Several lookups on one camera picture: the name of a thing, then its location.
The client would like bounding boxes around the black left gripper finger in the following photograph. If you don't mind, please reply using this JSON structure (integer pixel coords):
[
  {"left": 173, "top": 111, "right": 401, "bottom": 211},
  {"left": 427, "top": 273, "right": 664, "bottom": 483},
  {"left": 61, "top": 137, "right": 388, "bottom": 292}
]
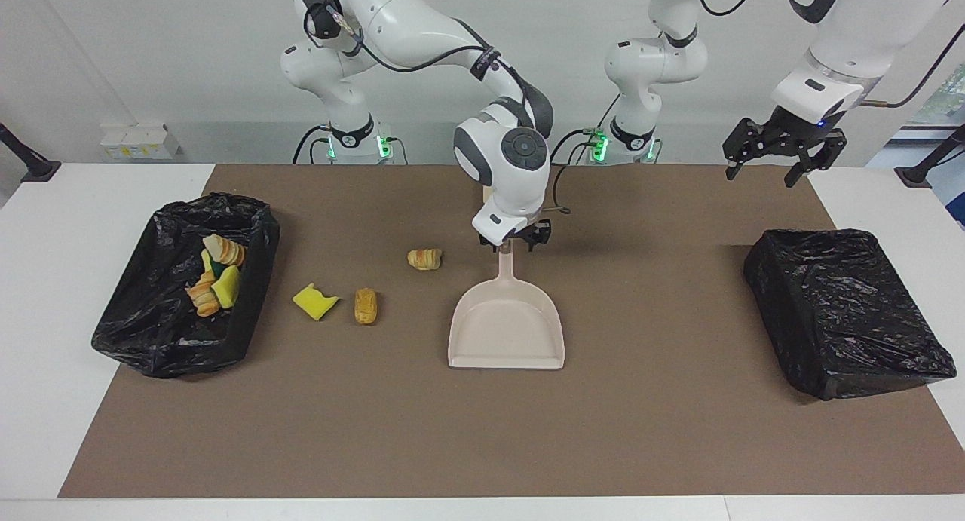
[
  {"left": 784, "top": 130, "right": 847, "bottom": 188},
  {"left": 722, "top": 118, "right": 766, "bottom": 181}
]

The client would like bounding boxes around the beige plastic dustpan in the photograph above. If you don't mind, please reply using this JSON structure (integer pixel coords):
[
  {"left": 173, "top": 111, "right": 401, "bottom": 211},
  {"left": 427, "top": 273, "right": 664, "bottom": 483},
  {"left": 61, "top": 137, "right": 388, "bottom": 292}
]
[{"left": 448, "top": 238, "right": 566, "bottom": 370}]

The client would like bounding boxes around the pale croissant toy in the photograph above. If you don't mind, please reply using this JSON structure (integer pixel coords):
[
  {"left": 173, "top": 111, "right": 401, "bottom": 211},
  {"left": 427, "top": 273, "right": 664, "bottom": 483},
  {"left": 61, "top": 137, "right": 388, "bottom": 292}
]
[{"left": 202, "top": 234, "right": 247, "bottom": 268}]

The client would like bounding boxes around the black bag lined bin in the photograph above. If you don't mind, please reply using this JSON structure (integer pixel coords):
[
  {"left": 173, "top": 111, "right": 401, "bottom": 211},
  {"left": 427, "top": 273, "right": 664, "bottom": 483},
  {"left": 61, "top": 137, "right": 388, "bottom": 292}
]
[
  {"left": 743, "top": 228, "right": 957, "bottom": 401},
  {"left": 91, "top": 192, "right": 281, "bottom": 379}
]

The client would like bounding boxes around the brown peanut shaped bread toy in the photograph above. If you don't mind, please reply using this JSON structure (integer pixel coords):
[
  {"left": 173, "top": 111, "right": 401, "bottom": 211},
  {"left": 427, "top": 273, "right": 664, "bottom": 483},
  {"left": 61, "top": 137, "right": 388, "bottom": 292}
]
[{"left": 354, "top": 287, "right": 381, "bottom": 326}]

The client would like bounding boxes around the brown paper table mat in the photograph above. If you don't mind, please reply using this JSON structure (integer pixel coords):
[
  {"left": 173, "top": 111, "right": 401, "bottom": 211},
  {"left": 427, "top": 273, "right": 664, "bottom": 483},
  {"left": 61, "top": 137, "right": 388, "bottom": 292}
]
[{"left": 59, "top": 164, "right": 965, "bottom": 499}]

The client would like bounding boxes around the black camera stand foot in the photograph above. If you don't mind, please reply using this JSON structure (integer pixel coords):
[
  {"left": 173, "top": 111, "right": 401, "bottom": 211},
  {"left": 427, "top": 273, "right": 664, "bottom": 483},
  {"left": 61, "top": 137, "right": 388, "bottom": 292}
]
[
  {"left": 0, "top": 123, "right": 63, "bottom": 182},
  {"left": 895, "top": 125, "right": 965, "bottom": 188}
]

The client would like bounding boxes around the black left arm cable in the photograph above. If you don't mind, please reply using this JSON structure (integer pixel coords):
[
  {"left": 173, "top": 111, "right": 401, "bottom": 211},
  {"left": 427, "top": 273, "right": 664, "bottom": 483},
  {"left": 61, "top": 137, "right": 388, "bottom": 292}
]
[{"left": 697, "top": 0, "right": 965, "bottom": 109}]

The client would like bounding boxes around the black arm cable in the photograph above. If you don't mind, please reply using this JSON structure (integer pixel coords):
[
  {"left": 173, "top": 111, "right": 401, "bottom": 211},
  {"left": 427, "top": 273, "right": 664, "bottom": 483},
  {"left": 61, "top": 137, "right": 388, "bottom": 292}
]
[
  {"left": 305, "top": 0, "right": 571, "bottom": 214},
  {"left": 697, "top": 0, "right": 965, "bottom": 109}
]

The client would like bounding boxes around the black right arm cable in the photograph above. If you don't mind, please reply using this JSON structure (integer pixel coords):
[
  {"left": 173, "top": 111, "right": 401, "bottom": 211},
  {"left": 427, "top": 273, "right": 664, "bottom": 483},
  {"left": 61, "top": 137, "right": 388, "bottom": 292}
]
[{"left": 305, "top": 0, "right": 571, "bottom": 214}]

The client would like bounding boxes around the white wall socket box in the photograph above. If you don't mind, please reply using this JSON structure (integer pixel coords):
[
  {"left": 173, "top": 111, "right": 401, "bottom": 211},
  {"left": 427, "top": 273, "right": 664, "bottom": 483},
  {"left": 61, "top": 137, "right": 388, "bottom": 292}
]
[{"left": 100, "top": 123, "right": 182, "bottom": 160}]

